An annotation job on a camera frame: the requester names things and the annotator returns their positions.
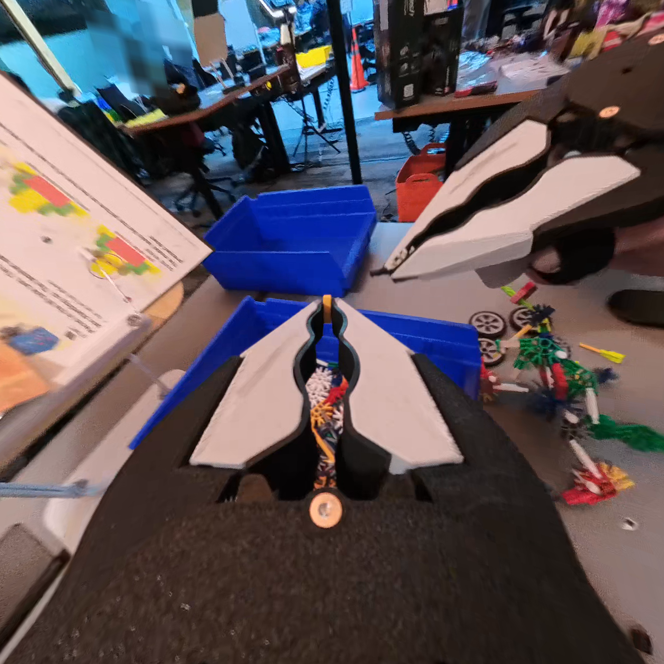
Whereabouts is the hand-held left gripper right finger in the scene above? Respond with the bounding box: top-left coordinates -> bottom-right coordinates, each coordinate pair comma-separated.
332,301 -> 465,490

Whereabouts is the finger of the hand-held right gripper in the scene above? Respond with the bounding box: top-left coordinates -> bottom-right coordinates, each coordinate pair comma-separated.
389,154 -> 643,283
372,119 -> 552,275

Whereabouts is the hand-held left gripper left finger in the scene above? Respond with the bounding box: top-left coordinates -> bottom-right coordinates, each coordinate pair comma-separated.
190,301 -> 323,490

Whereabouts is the pile of colourful toy pieces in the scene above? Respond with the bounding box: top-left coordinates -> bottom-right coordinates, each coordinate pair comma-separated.
305,363 -> 350,490

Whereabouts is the blue plastic bin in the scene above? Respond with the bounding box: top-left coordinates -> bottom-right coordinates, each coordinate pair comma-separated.
203,184 -> 378,299
129,296 -> 484,453

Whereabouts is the red rod toy assembly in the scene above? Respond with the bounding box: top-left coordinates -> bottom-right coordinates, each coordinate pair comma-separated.
480,280 -> 623,447

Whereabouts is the person's right hand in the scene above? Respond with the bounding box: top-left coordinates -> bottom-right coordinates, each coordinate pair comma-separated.
612,220 -> 664,275

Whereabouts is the red crate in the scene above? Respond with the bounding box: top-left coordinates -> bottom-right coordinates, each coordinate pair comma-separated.
394,145 -> 448,223

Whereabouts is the black product carton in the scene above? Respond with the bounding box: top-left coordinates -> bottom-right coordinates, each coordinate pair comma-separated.
373,0 -> 465,111

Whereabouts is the black metal pole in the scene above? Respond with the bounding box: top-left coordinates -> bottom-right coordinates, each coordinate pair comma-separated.
326,0 -> 365,186

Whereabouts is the yellow toy rod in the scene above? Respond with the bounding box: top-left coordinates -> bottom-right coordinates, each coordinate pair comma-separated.
578,342 -> 626,365

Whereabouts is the orange traffic cone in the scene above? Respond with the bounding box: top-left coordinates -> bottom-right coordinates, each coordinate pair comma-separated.
347,25 -> 372,93

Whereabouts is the red yellow grey toy assembly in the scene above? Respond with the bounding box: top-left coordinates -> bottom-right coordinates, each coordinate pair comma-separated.
561,440 -> 637,508

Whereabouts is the yellow box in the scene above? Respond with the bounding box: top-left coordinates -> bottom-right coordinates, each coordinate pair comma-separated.
295,46 -> 334,69

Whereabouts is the green leafy toy piece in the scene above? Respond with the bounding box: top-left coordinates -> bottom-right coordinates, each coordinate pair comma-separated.
590,414 -> 664,455

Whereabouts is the building instruction sheet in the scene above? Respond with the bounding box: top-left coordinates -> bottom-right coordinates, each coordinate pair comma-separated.
0,71 -> 214,418

